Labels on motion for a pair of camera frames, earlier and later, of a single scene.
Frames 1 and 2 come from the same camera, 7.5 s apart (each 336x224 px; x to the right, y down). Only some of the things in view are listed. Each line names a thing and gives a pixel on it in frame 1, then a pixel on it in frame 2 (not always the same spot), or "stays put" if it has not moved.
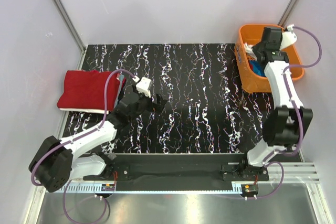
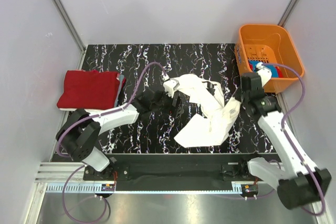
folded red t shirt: (85, 89) stays put
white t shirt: (249, 51) -> (202, 131)
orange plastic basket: (252, 34) stays put
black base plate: (171, 172) stays put
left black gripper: (153, 106) -> (170, 108)
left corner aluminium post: (66, 18) stays put
